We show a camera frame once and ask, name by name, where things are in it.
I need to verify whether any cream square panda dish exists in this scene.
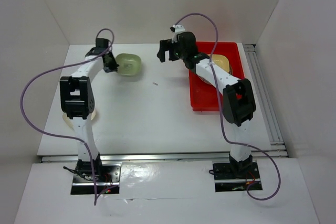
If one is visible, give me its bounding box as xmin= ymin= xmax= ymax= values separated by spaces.
xmin=62 ymin=109 xmax=97 ymax=129

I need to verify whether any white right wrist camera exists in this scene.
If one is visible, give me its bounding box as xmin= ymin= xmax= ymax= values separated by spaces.
xmin=170 ymin=24 xmax=185 ymax=43

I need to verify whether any yellow square panda dish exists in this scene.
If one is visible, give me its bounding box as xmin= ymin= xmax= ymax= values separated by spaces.
xmin=211 ymin=54 xmax=232 ymax=74

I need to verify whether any red plastic bin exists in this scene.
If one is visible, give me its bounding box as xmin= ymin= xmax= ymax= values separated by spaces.
xmin=188 ymin=42 xmax=245 ymax=111

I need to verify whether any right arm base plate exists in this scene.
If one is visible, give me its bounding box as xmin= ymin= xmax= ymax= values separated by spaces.
xmin=208 ymin=162 xmax=263 ymax=193

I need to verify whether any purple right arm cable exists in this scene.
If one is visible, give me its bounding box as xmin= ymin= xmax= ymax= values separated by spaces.
xmin=174 ymin=13 xmax=282 ymax=200

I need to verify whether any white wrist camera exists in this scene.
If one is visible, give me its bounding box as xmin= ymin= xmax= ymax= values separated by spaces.
xmin=96 ymin=38 xmax=110 ymax=50
xmin=170 ymin=24 xmax=185 ymax=43

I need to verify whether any green square panda dish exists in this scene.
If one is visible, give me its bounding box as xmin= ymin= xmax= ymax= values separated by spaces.
xmin=115 ymin=53 xmax=142 ymax=77

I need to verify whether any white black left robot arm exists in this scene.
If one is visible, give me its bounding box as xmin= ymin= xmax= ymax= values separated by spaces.
xmin=59 ymin=38 xmax=119 ymax=182

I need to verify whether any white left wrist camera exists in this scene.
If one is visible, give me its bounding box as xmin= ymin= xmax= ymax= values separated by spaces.
xmin=96 ymin=38 xmax=110 ymax=50

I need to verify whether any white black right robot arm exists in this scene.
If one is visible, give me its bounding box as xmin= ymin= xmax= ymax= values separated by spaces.
xmin=157 ymin=26 xmax=256 ymax=178

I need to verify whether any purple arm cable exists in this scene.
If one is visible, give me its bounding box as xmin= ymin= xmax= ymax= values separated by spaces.
xmin=20 ymin=28 xmax=116 ymax=206
xmin=174 ymin=13 xmax=282 ymax=200

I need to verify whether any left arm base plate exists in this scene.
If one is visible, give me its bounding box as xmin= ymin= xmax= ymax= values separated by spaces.
xmin=70 ymin=164 xmax=121 ymax=195

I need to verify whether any aluminium rail frame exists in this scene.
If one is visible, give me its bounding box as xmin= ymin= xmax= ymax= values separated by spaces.
xmin=37 ymin=43 xmax=288 ymax=161

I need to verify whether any round floral patterned plate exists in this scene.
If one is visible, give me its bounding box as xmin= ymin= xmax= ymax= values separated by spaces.
xmin=196 ymin=60 xmax=237 ymax=86

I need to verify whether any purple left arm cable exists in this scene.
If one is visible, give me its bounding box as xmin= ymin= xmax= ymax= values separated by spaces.
xmin=20 ymin=28 xmax=116 ymax=206

